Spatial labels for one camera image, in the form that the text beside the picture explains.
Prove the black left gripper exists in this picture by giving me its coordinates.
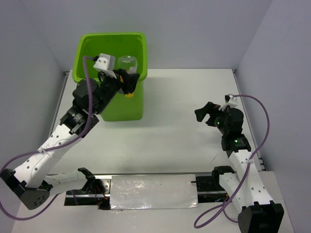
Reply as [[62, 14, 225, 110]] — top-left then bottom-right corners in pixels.
[[94, 68, 140, 115]]

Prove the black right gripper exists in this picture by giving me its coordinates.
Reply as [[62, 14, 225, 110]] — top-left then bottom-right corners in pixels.
[[195, 101, 229, 134]]

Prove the clear bottle yellow cap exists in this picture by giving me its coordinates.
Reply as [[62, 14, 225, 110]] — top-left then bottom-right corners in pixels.
[[118, 55, 139, 98]]

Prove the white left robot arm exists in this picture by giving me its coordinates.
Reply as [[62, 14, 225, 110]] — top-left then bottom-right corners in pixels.
[[0, 69, 140, 210]]

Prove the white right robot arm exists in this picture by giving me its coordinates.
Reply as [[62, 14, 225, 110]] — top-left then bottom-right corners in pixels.
[[194, 102, 284, 233]]

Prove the green plastic bin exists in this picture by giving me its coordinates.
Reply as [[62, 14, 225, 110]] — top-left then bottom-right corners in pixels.
[[72, 32, 148, 121]]

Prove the silver foil sheet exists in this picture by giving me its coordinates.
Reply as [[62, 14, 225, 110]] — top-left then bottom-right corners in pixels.
[[110, 174, 198, 210]]

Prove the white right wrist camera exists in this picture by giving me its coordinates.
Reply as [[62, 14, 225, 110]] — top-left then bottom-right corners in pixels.
[[218, 94, 238, 111]]

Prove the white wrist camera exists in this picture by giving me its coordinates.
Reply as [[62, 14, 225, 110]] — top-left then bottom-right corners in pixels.
[[218, 94, 238, 111], [93, 53, 117, 79]]

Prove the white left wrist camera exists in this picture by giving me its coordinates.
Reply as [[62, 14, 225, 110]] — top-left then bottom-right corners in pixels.
[[93, 53, 117, 79]]

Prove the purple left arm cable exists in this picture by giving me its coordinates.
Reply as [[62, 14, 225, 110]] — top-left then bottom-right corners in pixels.
[[0, 56, 98, 221]]

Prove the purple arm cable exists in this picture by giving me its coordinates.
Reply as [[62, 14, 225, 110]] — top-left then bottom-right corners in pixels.
[[0, 56, 98, 221], [193, 94, 271, 229]]

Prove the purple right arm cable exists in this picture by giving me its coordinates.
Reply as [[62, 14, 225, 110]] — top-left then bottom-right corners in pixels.
[[193, 94, 271, 229]]

